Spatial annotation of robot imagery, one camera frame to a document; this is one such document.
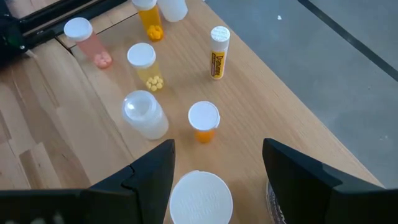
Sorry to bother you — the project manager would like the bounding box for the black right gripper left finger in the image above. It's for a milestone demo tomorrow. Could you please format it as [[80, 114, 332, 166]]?
[[0, 139, 176, 224]]

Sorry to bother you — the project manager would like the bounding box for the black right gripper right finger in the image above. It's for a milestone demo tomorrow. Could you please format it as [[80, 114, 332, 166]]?
[[262, 138, 398, 224]]

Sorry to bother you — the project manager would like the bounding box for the large amber pill bottle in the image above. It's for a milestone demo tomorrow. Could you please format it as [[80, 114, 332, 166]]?
[[169, 170, 234, 224]]

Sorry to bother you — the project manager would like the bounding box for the clear bottle translucent cap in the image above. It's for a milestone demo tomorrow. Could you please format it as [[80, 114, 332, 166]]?
[[121, 90, 170, 141]]

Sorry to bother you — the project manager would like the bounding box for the small orange pill bottle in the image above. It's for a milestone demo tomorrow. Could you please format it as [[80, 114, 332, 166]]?
[[187, 100, 221, 144]]

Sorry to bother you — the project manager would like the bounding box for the pale yellow pill bottle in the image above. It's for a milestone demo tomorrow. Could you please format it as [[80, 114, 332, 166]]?
[[126, 42, 165, 93]]

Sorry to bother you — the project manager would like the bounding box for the yellow white Dramamine tube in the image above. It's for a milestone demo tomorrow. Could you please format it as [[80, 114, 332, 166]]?
[[210, 26, 231, 80]]

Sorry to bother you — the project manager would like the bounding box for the pink pill bottle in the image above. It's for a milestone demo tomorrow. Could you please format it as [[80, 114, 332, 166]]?
[[63, 17, 113, 70]]

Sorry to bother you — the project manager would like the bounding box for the small amber pill bottle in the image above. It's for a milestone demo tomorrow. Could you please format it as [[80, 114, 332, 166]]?
[[131, 0, 165, 42]]

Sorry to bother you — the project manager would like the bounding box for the black aluminium table frame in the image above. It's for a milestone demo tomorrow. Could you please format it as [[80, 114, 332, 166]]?
[[17, 0, 128, 50]]

